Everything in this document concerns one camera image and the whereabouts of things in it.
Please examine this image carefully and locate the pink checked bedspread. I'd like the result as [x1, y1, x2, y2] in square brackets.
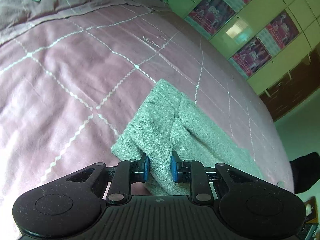
[1, 0, 293, 239]

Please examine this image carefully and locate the black object beside bed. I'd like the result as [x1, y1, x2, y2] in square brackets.
[290, 152, 320, 194]

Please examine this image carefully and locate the red calendar poster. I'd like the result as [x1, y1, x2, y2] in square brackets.
[185, 0, 251, 39]
[228, 9, 299, 79]

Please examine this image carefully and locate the brown wooden door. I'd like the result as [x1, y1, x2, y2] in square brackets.
[260, 49, 319, 121]

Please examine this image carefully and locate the red calendar poster right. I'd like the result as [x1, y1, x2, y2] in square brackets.
[228, 9, 299, 79]

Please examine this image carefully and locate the green wardrobe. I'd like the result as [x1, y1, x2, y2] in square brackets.
[165, 0, 319, 94]

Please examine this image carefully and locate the grey knit pant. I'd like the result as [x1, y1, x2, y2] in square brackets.
[111, 79, 264, 196]

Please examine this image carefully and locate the red calendar poster left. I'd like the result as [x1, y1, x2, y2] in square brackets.
[185, 0, 251, 39]

